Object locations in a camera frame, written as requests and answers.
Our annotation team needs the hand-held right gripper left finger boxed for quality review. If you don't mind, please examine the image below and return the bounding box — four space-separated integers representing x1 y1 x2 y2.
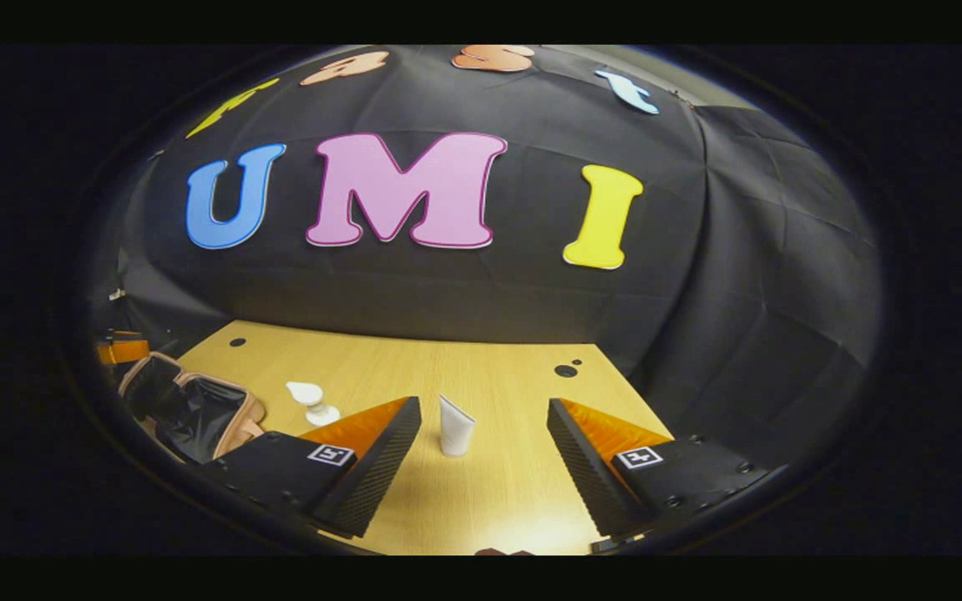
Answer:
201 396 423 539

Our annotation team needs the black backdrop cloth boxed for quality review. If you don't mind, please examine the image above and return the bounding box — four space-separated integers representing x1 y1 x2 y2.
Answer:
84 46 883 468

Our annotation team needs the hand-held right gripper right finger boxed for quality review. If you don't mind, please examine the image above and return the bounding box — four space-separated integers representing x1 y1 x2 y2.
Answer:
547 398 774 539

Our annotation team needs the white squeeze tube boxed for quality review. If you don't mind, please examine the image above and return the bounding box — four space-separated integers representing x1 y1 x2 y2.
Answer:
438 394 476 458

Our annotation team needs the white pump bottle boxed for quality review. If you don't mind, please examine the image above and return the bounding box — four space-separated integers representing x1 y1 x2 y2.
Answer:
286 381 342 427

